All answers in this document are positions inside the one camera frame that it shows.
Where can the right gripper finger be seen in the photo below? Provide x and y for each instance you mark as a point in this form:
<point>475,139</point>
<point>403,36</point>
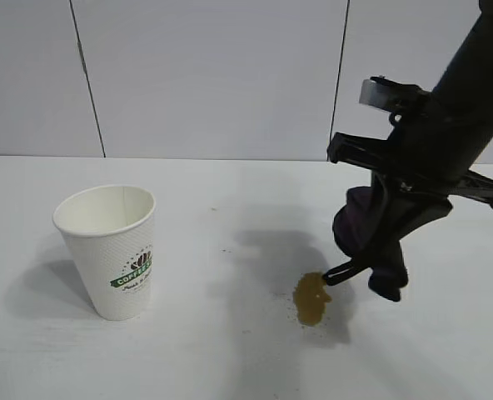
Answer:
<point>417,216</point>
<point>386,208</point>

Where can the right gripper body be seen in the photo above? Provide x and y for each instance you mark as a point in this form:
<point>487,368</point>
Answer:
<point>429,146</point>

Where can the black and purple cloth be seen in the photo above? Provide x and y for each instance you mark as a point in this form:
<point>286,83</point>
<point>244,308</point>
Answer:
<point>350,225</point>

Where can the white paper coffee cup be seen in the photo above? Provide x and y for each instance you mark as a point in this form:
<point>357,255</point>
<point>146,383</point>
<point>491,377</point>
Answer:
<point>88,258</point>

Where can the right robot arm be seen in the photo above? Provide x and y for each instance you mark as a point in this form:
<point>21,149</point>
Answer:
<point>479,62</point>

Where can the brown liquid spill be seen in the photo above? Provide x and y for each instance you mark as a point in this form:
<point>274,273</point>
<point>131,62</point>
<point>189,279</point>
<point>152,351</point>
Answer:
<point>309,304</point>

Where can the right camera mount bracket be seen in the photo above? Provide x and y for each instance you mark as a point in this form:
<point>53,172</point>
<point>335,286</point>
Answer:
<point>409,104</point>

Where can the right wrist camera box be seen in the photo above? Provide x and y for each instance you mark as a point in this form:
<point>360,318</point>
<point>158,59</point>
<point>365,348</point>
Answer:
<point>373,95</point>

